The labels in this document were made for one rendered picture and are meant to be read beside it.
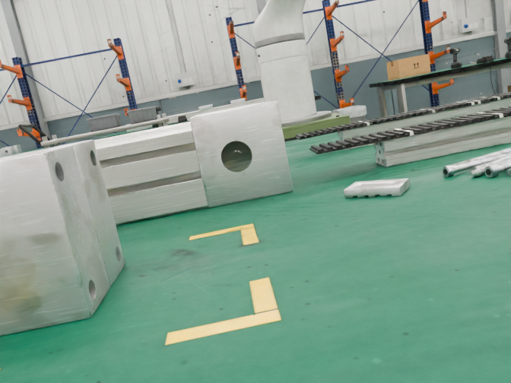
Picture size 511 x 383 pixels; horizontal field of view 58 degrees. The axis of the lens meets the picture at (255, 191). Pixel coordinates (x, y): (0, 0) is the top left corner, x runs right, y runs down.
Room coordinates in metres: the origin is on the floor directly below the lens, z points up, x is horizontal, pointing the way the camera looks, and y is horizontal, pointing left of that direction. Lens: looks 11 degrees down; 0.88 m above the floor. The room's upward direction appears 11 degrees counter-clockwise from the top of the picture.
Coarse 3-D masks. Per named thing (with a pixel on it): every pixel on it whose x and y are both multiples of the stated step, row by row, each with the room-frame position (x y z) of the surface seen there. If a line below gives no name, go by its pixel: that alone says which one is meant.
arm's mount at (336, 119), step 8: (320, 120) 1.05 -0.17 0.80; (328, 120) 1.04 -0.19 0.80; (336, 120) 1.04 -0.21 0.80; (344, 120) 1.04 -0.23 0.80; (288, 128) 1.04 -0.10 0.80; (296, 128) 1.04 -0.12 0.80; (304, 128) 1.04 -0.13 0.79; (312, 128) 1.04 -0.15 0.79; (320, 128) 1.04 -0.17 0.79; (288, 136) 1.04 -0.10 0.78
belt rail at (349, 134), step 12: (468, 108) 0.70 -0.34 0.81; (480, 108) 0.70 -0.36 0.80; (492, 108) 0.70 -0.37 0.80; (396, 120) 0.70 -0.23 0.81; (408, 120) 0.70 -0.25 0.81; (420, 120) 0.70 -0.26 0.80; (432, 120) 0.70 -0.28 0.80; (348, 132) 0.70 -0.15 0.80; (360, 132) 0.70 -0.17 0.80; (372, 132) 0.70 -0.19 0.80; (372, 144) 0.70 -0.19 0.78
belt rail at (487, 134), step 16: (448, 128) 0.51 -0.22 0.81; (464, 128) 0.51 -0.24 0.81; (480, 128) 0.51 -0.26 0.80; (496, 128) 0.51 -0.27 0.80; (384, 144) 0.51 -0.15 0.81; (400, 144) 0.51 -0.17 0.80; (416, 144) 0.51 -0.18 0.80; (432, 144) 0.51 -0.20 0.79; (448, 144) 0.51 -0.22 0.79; (464, 144) 0.51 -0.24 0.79; (480, 144) 0.51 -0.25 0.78; (496, 144) 0.51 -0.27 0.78; (384, 160) 0.51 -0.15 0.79; (400, 160) 0.51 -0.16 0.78; (416, 160) 0.51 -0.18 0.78
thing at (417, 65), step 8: (416, 56) 5.61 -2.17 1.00; (424, 56) 5.63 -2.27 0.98; (392, 64) 5.71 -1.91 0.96; (400, 64) 5.58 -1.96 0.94; (408, 64) 5.59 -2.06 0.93; (416, 64) 5.61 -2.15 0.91; (424, 64) 5.62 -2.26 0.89; (392, 72) 5.73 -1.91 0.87; (400, 72) 5.58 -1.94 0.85; (408, 72) 5.59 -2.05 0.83; (416, 72) 5.61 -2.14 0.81; (424, 72) 5.62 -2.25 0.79
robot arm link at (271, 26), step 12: (276, 0) 1.07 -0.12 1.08; (288, 0) 1.07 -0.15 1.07; (300, 0) 1.10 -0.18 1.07; (264, 12) 1.09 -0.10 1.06; (276, 12) 1.08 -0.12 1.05; (288, 12) 1.08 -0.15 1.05; (300, 12) 1.11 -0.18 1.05; (264, 24) 1.09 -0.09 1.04; (276, 24) 1.08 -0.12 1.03; (288, 24) 1.08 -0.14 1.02; (300, 24) 1.11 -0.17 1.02; (264, 36) 1.10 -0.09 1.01; (276, 36) 1.08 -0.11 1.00; (288, 36) 1.08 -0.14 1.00; (300, 36) 1.10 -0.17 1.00
